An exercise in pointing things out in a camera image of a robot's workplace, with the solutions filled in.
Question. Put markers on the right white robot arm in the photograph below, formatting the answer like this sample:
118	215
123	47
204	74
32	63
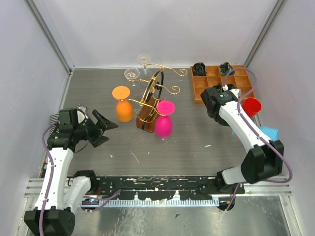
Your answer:
264	156

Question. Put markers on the orange wine glass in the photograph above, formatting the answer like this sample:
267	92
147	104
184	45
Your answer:
124	110

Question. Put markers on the clear wine glass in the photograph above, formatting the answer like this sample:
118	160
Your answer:
132	74
143	60

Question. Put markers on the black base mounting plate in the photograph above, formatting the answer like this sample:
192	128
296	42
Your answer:
159	187

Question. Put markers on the blue wine glass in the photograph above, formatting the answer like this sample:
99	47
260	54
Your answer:
272	133

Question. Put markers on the clear wine glass front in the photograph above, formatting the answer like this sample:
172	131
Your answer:
132	74

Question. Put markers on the dark fabric roll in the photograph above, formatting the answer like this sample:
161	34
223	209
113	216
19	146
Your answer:
225	68
199	69

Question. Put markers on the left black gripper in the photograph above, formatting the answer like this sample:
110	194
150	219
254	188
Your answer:
97	140

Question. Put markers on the wooden compartment tray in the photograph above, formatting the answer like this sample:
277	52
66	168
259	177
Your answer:
240	80

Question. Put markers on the striped black white cloth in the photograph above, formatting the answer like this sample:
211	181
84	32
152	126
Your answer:
53	118

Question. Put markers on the gold wire wine glass rack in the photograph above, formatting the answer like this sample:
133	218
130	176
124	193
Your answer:
147	113

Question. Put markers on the pink wine glass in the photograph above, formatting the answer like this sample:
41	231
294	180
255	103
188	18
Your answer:
164	123

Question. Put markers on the clear wine glass back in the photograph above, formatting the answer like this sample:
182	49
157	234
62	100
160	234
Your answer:
143	60

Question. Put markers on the dark fabric roll left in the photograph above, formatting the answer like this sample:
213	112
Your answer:
199	69

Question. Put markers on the red wine glass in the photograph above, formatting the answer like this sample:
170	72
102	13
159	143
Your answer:
252	107

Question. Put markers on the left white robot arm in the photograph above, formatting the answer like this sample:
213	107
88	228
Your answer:
55	208

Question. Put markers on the dark fabric roll back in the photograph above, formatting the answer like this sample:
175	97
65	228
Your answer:
225	68

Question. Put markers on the white slotted cable duct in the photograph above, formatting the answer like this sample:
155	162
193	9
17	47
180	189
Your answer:
175	202

